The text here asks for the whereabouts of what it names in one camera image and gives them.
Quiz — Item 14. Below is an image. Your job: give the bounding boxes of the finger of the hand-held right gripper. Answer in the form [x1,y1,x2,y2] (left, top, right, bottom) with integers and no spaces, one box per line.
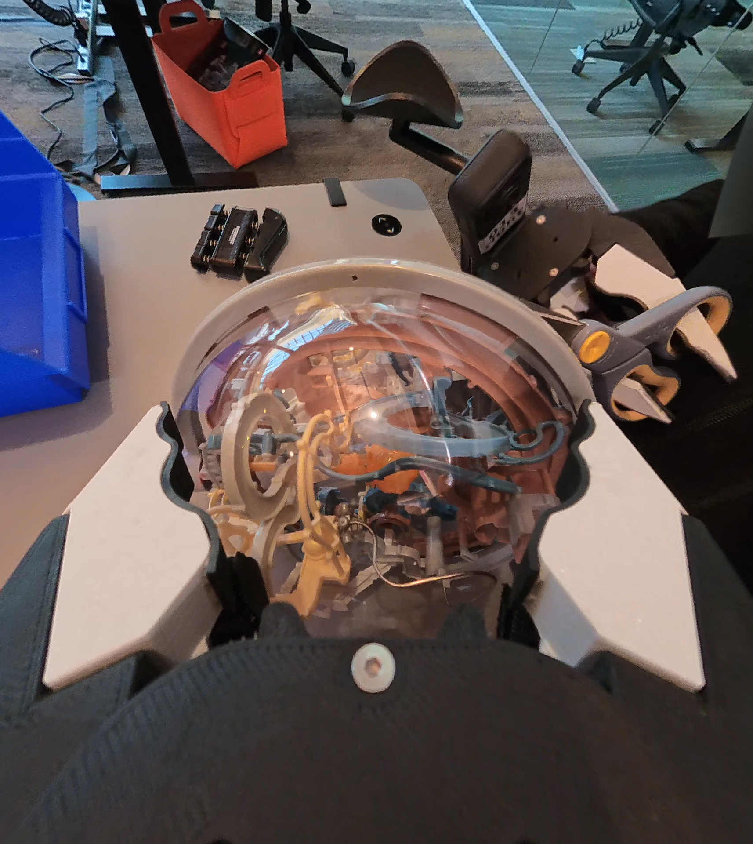
[593,244,740,383]
[614,384,674,424]

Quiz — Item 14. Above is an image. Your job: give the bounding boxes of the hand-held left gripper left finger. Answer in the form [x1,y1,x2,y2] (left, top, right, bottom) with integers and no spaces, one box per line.
[42,402,265,692]

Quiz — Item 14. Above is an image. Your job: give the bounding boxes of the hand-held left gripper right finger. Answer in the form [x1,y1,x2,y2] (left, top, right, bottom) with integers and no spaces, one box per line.
[502,399,707,693]

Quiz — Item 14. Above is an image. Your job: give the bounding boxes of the grey and yellow scissors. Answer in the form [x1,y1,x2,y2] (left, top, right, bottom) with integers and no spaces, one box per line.
[528,287,736,424]

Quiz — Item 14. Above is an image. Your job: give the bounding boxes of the clear maze ball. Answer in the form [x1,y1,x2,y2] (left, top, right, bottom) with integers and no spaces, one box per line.
[175,257,598,637]

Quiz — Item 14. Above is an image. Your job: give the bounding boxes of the person's black jacket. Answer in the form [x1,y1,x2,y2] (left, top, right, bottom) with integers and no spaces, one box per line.
[617,178,753,660]

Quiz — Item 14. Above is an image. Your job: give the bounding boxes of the black office chair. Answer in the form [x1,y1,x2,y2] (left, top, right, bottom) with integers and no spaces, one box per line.
[571,0,753,118]

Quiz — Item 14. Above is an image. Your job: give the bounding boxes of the blue plastic bin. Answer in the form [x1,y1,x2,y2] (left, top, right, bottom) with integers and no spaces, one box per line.
[0,94,92,426]

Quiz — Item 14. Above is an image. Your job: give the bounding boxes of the black office chair base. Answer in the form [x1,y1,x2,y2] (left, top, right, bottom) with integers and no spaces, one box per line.
[254,0,358,88]

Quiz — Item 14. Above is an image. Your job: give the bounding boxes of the orange bag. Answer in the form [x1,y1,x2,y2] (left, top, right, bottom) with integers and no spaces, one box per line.
[151,0,288,170]

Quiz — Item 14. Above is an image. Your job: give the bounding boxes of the white power strip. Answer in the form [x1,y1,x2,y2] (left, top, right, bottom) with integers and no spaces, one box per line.
[75,0,102,72]

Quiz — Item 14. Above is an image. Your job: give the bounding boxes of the black metal post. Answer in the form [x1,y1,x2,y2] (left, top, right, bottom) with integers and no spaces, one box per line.
[100,0,260,193]

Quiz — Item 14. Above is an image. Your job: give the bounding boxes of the black floor cable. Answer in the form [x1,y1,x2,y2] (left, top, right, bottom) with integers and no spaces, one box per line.
[27,36,97,166]

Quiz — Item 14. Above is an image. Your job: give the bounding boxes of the grey strap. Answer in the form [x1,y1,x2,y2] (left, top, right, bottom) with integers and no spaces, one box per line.
[80,56,138,182]

